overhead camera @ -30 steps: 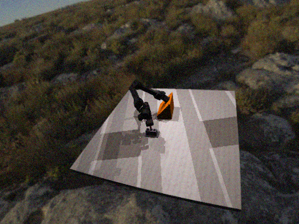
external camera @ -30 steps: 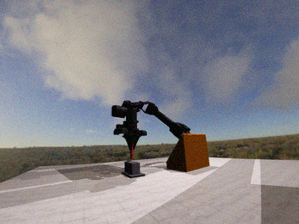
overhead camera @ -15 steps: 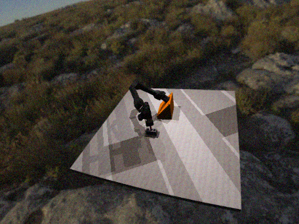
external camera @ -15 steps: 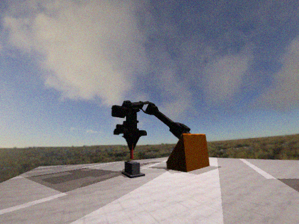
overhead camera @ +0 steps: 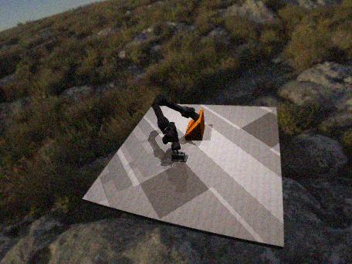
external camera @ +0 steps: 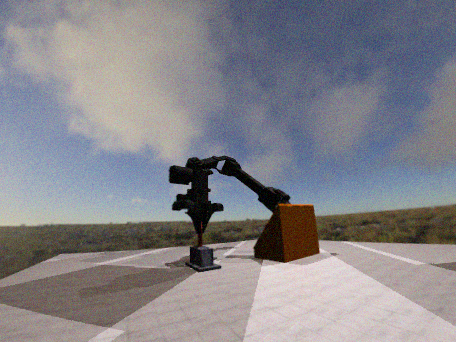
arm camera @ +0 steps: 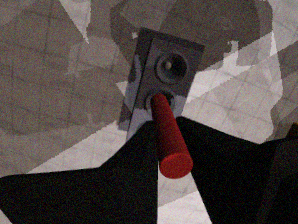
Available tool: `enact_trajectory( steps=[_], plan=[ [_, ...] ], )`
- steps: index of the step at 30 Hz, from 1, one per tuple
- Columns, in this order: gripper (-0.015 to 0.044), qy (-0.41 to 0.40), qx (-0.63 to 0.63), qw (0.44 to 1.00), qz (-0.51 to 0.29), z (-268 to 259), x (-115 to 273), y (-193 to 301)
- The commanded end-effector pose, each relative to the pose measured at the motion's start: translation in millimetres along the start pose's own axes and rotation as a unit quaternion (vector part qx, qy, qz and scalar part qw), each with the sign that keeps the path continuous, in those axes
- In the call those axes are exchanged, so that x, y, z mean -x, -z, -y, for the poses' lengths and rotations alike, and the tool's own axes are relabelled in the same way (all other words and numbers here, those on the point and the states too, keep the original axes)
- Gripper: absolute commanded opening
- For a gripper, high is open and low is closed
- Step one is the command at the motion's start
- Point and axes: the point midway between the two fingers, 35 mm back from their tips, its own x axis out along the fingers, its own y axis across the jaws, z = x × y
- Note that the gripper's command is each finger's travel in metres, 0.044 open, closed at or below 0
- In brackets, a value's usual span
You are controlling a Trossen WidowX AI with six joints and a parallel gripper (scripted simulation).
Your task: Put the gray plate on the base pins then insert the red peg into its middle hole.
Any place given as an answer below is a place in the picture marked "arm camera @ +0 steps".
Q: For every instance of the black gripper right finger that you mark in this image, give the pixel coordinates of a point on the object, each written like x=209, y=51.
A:
x=237, y=180

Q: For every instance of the red peg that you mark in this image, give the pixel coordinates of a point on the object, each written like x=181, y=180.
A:
x=172, y=152

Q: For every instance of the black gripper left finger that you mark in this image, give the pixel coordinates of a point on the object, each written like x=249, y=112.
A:
x=124, y=190

